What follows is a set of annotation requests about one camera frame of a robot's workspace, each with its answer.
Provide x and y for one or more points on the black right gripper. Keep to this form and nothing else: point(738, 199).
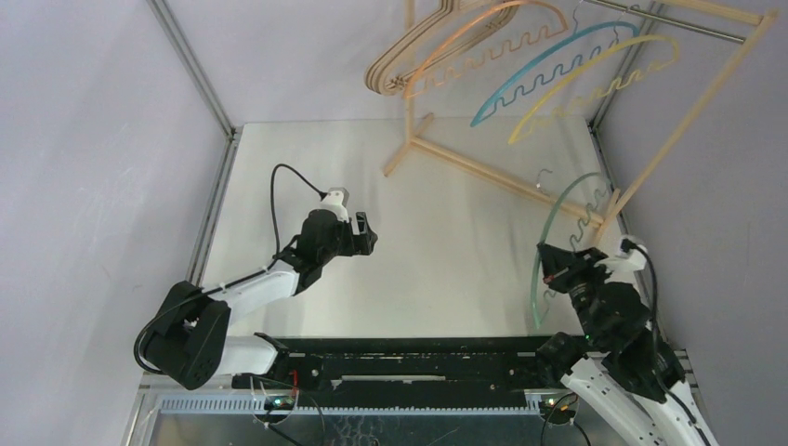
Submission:
point(564, 270)

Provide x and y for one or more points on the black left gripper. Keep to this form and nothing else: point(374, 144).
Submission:
point(360, 243)

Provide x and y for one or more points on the yellow plastic hanger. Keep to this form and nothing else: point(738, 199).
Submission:
point(535, 119)

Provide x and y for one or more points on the blue plastic hanger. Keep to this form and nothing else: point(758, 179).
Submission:
point(528, 79)

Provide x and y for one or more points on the orange plastic hanger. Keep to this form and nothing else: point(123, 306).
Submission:
point(461, 45)

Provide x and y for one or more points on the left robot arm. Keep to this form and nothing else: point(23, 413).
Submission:
point(188, 339)

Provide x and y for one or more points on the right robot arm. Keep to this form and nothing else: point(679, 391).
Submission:
point(622, 367)

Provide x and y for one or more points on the right circuit board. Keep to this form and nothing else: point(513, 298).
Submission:
point(560, 405)

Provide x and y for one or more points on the circuit board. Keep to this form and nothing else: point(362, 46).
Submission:
point(560, 405)
point(279, 404)

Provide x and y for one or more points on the left circuit board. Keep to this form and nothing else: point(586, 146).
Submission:
point(279, 404)

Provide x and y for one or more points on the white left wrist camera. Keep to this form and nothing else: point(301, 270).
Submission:
point(336, 200)

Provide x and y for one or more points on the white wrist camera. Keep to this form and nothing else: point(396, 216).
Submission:
point(625, 262)
point(336, 200)

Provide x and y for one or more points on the wooden clothes rack frame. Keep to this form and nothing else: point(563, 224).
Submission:
point(760, 23)

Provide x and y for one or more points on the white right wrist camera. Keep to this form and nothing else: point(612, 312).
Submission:
point(625, 262)

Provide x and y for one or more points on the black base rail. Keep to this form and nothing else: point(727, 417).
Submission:
point(463, 374)

